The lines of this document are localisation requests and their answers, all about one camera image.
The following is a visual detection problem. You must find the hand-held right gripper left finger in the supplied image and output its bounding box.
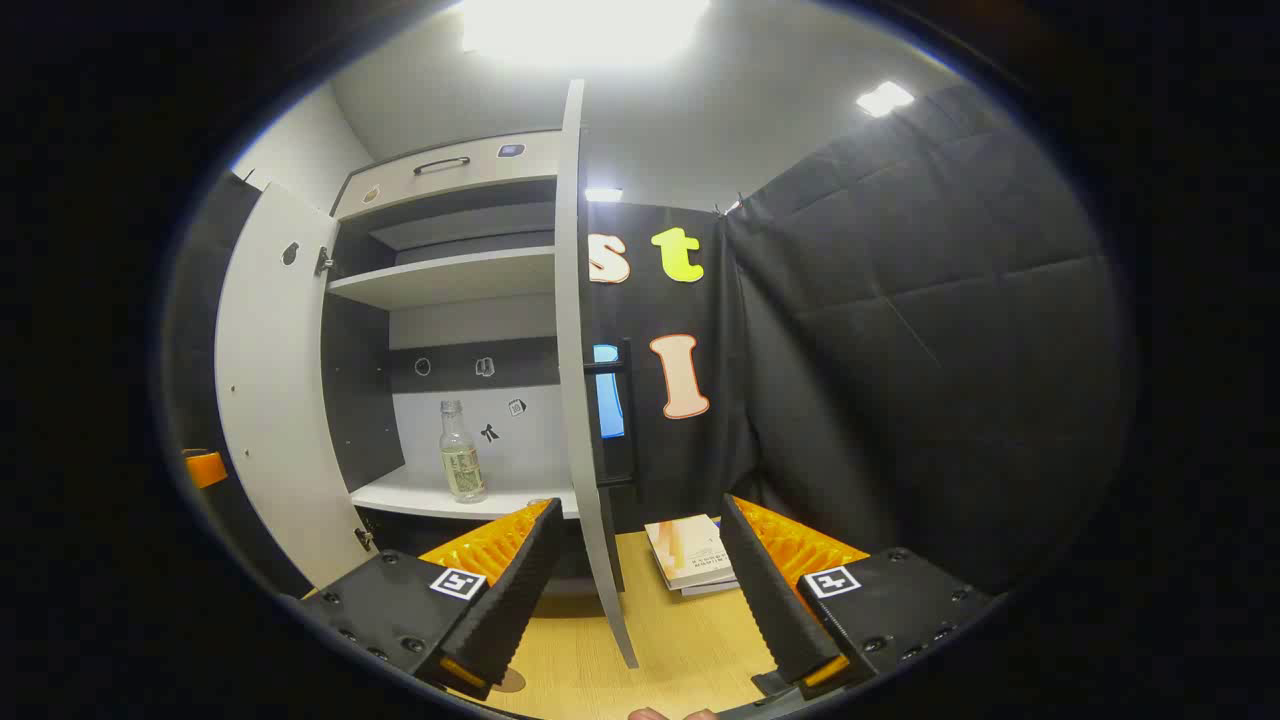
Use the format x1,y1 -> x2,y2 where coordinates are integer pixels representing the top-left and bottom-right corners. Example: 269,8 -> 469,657
298,497 -> 564,701

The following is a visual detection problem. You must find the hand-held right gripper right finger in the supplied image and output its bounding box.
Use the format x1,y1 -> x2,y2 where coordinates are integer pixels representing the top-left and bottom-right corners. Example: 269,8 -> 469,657
720,493 -> 1001,701

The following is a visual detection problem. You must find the grey cabinet door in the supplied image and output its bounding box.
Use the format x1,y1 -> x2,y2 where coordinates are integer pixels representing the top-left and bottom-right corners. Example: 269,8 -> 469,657
555,79 -> 641,670
213,180 -> 373,591

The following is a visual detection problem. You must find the clear glass bottle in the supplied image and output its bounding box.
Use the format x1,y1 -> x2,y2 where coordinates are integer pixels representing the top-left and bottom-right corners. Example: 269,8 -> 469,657
439,399 -> 489,504

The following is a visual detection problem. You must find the grey white cabinet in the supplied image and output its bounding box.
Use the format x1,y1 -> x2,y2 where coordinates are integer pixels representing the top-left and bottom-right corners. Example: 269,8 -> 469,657
322,129 -> 601,597

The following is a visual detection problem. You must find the white cabinet shelf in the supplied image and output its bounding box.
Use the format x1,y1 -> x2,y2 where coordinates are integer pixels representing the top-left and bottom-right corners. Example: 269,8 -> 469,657
327,246 -> 557,312

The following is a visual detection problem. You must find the grey cabinet drawer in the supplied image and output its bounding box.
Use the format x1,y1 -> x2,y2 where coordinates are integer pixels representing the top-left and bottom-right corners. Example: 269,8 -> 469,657
332,130 -> 563,223

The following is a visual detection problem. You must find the white orange book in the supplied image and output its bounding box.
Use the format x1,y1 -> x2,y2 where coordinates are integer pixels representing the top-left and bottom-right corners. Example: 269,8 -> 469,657
645,514 -> 737,590

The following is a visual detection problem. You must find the black backdrop cloth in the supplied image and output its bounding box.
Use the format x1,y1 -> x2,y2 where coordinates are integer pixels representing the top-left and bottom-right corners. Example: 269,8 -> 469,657
583,82 -> 1133,601

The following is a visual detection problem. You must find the black door handle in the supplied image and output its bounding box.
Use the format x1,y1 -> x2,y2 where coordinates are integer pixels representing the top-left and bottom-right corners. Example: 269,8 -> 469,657
583,338 -> 639,491

